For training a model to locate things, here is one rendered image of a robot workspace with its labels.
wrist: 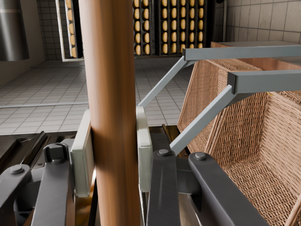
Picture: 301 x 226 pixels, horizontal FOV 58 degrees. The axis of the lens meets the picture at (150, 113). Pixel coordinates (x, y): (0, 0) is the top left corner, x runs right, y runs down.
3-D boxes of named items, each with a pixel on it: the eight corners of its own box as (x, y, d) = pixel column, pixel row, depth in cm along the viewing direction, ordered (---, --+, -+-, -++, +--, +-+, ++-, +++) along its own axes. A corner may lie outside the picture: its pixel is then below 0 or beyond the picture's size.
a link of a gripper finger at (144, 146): (138, 146, 15) (152, 145, 15) (135, 106, 21) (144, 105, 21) (140, 193, 16) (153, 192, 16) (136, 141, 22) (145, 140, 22)
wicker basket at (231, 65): (254, 167, 132) (198, 172, 130) (216, 124, 185) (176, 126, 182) (267, 68, 116) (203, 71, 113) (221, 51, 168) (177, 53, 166)
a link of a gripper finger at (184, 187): (155, 174, 13) (214, 170, 13) (147, 132, 18) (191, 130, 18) (155, 200, 14) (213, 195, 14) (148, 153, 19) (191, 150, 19)
